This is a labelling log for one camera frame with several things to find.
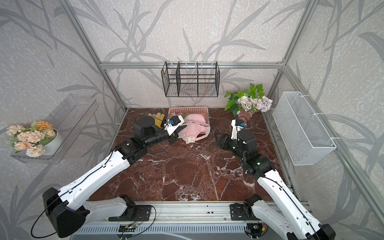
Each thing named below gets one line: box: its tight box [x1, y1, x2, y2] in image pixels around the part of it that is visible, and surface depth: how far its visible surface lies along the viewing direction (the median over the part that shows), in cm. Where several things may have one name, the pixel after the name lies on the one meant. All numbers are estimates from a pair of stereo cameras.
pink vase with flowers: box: [224, 83, 273, 122], surface depth 88 cm
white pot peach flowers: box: [6, 120, 61, 158], surface depth 52 cm
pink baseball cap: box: [177, 113, 211, 144], surface depth 90 cm
